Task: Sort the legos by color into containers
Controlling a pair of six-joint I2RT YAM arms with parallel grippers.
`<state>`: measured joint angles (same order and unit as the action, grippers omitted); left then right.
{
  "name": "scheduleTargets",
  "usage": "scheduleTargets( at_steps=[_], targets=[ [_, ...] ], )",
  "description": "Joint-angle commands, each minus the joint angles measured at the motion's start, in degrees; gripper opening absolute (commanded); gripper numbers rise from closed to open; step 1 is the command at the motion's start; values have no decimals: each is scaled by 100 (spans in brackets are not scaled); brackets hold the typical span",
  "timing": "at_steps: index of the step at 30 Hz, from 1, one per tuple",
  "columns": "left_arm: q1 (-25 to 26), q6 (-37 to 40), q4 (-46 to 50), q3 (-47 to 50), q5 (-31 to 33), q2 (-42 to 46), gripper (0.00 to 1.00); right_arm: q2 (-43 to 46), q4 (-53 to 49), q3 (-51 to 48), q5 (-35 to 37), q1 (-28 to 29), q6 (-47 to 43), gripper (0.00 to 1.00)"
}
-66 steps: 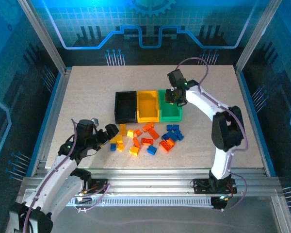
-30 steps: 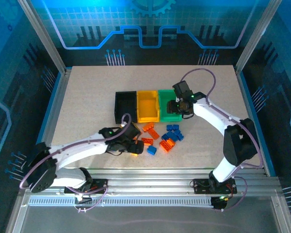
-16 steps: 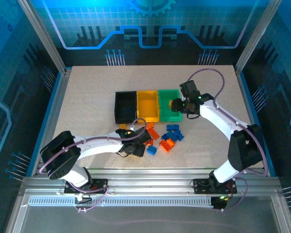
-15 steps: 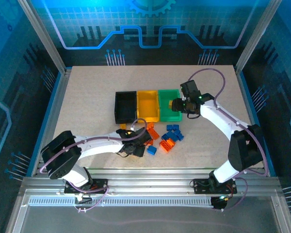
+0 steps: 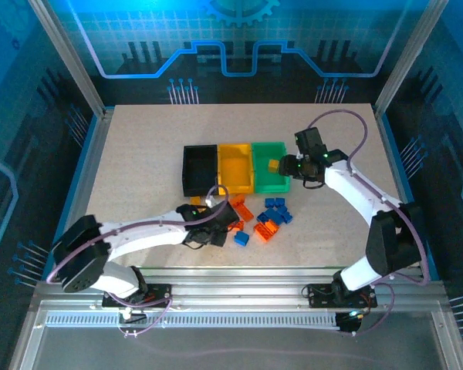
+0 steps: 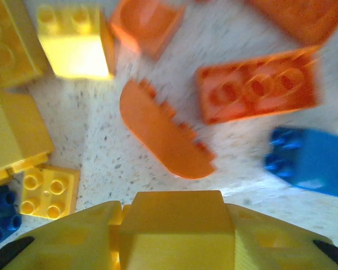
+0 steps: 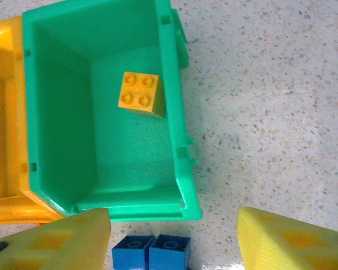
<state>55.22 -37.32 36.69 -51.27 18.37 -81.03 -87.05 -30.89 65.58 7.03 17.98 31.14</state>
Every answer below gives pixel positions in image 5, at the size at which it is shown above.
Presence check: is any long orange lego brick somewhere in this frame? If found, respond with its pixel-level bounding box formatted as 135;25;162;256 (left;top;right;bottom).
237;203;255;223

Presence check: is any large blue lego brick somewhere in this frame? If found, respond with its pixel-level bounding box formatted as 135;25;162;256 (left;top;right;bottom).
256;207;281;227

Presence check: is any green plastic container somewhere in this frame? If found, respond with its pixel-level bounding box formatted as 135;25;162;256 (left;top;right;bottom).
251;141;292;194

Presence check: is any yellow plastic container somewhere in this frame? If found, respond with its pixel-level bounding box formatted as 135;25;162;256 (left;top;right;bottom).
217;142;255;195

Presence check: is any black plastic container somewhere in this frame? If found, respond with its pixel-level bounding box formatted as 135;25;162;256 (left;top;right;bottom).
181;144;220;197

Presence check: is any black controller box with lights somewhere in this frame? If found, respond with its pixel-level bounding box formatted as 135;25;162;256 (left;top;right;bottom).
336;310;366;335

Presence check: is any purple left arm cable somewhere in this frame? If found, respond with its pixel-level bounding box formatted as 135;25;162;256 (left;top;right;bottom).
46;183;231;338

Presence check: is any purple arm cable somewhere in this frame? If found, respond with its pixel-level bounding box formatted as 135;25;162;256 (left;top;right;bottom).
307;109;429;336
46;183;231;338

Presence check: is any aluminium frame beam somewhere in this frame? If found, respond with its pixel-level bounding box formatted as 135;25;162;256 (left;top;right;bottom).
30;265;451;314

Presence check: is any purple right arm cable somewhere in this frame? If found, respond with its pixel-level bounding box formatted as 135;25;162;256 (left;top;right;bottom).
307;109;429;336

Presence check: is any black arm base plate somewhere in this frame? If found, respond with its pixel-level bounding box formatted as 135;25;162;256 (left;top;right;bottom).
306;283;378;308
102;284;174;308

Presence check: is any slotted grey cable duct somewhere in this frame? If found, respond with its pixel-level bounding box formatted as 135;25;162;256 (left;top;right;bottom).
45;314;339;328

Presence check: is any blue table side rail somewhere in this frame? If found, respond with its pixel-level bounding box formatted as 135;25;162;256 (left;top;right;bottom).
41;109;115;281
373;109;437;281

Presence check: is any white cable connector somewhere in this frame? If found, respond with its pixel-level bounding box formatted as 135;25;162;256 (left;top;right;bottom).
119;308;147;325

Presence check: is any aluminium frame post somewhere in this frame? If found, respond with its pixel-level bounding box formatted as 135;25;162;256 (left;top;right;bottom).
27;0;116;119
373;0;449;115

